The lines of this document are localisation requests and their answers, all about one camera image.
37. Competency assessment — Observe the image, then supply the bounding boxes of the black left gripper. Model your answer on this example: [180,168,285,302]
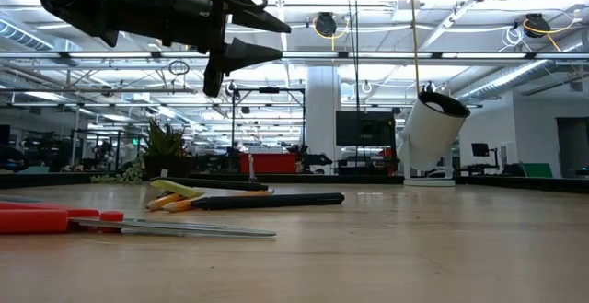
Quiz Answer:
[108,0,293,99]

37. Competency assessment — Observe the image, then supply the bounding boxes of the black pen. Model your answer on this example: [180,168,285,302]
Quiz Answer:
[191,192,346,211]
[151,176,270,192]

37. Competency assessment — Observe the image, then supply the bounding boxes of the yellow pencil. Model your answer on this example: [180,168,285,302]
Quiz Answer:
[145,191,188,211]
[163,187,275,214]

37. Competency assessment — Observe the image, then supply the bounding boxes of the red-handled scissors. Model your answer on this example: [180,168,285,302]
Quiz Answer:
[0,200,277,239]

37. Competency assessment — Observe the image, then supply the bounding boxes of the red cabinet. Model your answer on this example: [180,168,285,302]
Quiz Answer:
[238,152,298,174]

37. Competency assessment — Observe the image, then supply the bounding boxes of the potted green succulent plant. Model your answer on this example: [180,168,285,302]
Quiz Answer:
[90,117,197,185]

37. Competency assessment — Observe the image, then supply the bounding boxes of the white spotlight lamp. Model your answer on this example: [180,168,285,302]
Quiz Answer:
[396,89,472,188]

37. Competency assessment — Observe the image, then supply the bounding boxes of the green box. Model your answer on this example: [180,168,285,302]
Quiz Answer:
[522,162,553,179]

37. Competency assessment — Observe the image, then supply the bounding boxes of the ceiling cable reel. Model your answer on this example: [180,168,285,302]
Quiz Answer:
[312,11,347,51]
[523,12,579,53]

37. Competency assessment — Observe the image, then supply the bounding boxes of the black gantry frame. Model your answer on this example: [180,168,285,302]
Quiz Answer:
[231,86,307,150]

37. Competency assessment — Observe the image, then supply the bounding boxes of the black hanging cable loop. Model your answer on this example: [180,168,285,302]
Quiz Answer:
[168,59,191,76]

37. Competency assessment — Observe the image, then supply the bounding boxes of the black wall monitor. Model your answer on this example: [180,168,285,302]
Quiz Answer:
[335,111,397,146]

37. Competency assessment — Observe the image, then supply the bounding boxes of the black aluminium table frame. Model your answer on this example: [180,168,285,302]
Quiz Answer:
[0,171,589,194]

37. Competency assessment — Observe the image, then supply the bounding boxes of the yellow hanging power cable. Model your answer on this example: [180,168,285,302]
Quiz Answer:
[408,0,421,97]

